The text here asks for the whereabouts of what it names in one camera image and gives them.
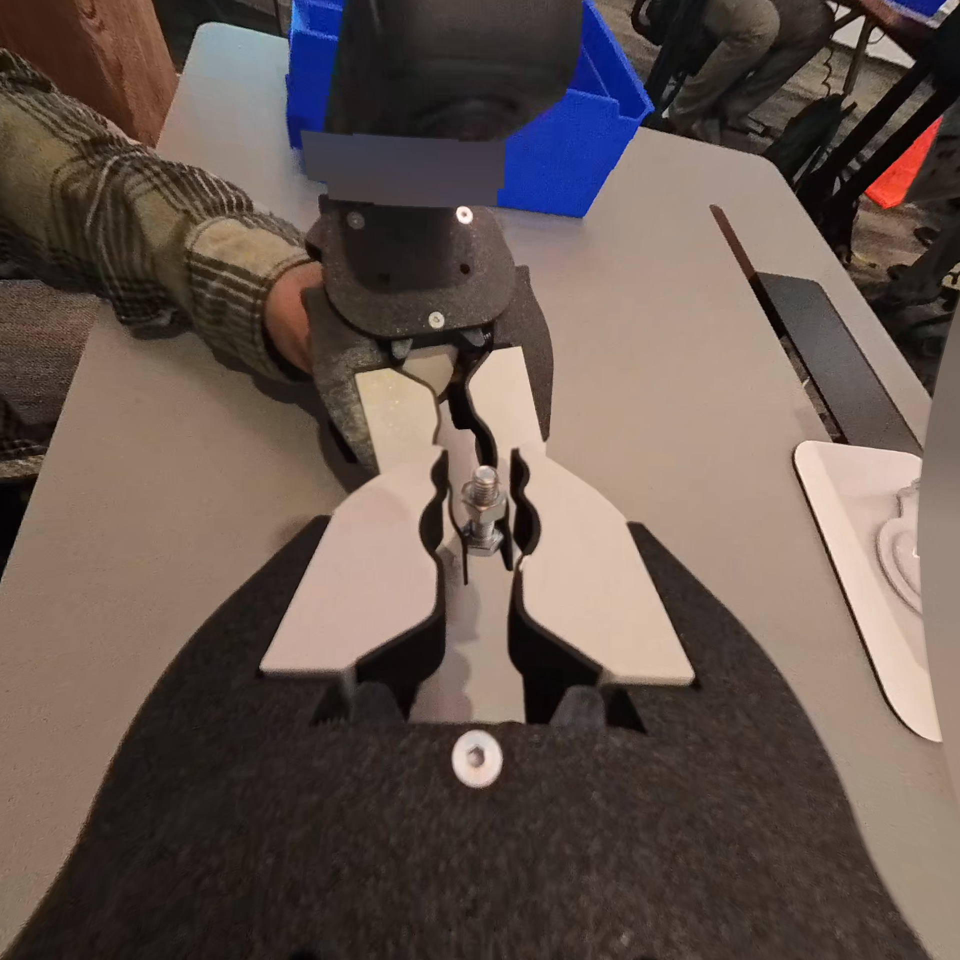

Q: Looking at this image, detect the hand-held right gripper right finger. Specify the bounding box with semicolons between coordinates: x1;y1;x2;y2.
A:
508;446;697;687

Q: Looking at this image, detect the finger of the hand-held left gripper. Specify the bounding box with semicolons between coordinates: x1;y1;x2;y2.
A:
352;366;445;477
465;343;546;466

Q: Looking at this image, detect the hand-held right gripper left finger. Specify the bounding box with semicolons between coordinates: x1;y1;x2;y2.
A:
258;446;453;682

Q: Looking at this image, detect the silver hex bolt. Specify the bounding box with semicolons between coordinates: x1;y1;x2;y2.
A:
460;465;516;560

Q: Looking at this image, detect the silver hex nut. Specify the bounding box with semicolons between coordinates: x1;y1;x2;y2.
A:
459;483;513;520

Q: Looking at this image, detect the blue plastic bin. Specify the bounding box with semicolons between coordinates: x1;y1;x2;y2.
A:
285;0;655;220

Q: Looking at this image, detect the person's left forearm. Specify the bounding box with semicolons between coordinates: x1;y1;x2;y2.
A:
0;48;318;384

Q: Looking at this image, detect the person's left hand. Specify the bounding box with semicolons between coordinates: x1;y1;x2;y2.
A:
262;261;329;376

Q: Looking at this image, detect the white flat stand base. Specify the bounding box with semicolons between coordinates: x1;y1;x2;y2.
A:
793;440;948;744

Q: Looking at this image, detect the black flat board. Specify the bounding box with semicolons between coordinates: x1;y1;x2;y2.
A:
756;272;925;456

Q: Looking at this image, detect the black backpack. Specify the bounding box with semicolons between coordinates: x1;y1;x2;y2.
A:
763;91;858;189

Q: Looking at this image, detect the orange floor marker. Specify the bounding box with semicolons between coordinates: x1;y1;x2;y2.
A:
864;118;945;211

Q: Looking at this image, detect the wooden post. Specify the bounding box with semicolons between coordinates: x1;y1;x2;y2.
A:
0;0;172;148

